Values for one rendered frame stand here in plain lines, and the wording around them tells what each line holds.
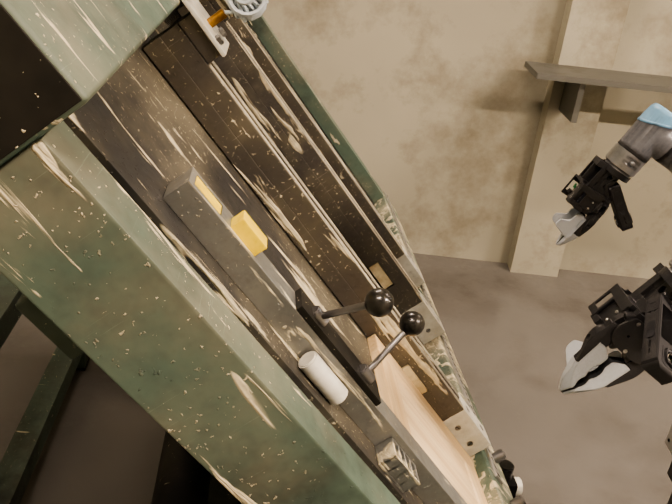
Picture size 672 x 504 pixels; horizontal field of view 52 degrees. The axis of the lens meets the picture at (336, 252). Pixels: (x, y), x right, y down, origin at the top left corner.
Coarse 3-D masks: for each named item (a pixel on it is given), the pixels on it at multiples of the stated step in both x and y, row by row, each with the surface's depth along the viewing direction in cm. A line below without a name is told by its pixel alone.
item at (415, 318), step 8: (408, 312) 102; (416, 312) 102; (400, 320) 102; (408, 320) 101; (416, 320) 101; (424, 320) 103; (400, 328) 102; (408, 328) 101; (416, 328) 101; (400, 336) 101; (392, 344) 101; (384, 352) 101; (376, 360) 100; (360, 368) 99; (368, 368) 99; (368, 376) 99
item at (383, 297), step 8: (376, 288) 88; (368, 296) 88; (376, 296) 87; (384, 296) 87; (392, 296) 88; (360, 304) 90; (368, 304) 87; (376, 304) 87; (384, 304) 87; (392, 304) 88; (320, 312) 94; (328, 312) 93; (336, 312) 92; (344, 312) 91; (352, 312) 91; (368, 312) 88; (376, 312) 87; (384, 312) 87; (320, 320) 94; (328, 320) 95
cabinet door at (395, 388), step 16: (384, 368) 128; (400, 368) 140; (384, 384) 123; (400, 384) 133; (384, 400) 120; (400, 400) 125; (416, 400) 138; (400, 416) 118; (416, 416) 130; (432, 416) 142; (416, 432) 123; (432, 432) 135; (448, 432) 147; (432, 448) 127; (448, 448) 140; (448, 464) 132; (464, 464) 145; (448, 480) 124; (464, 480) 136; (464, 496) 129; (480, 496) 140
